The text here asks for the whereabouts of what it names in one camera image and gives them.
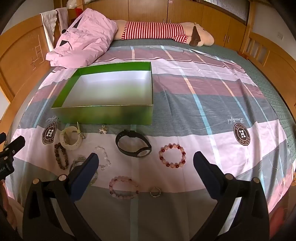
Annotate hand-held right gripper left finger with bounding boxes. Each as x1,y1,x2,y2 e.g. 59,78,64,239
22,152,102,241

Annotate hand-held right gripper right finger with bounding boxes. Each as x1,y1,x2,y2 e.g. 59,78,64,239
193,151,270,241

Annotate pale green bead bracelet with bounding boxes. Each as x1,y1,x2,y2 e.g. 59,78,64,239
69,156,99,185

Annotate clear crystal bead bracelet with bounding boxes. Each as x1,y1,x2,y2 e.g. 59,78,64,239
94,146,112,171

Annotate brown bead bracelet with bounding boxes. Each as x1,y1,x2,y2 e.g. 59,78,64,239
54,142,69,169

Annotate white strap watch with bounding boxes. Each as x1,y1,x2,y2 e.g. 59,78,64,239
59,122,86,152

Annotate red and pink bead bracelet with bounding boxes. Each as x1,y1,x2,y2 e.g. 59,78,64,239
159,144,186,169

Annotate small silver bracelet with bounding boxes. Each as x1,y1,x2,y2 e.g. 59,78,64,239
149,186,162,198

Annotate black strap watch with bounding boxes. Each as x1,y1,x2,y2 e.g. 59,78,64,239
116,130,152,159

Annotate green cardboard box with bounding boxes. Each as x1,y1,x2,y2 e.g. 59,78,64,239
51,61,154,126

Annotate plaid printed bedsheet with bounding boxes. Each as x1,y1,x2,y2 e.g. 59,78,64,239
6,45,296,241

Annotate wooden headboard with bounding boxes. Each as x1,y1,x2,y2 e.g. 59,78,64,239
0,25,58,130

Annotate white hanging cloth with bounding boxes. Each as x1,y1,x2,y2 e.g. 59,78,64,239
40,9,58,52

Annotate pink quilt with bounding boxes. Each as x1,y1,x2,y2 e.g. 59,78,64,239
46,8,119,69

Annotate grey pink hanging cloth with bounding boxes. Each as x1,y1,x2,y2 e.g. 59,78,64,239
57,8,70,30

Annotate wooden footboard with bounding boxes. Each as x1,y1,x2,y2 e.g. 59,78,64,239
240,30,296,98

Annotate striped plush toy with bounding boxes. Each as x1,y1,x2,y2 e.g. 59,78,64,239
113,20,215,47

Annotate ribbed glass window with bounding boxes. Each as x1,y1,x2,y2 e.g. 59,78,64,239
208,0,250,22

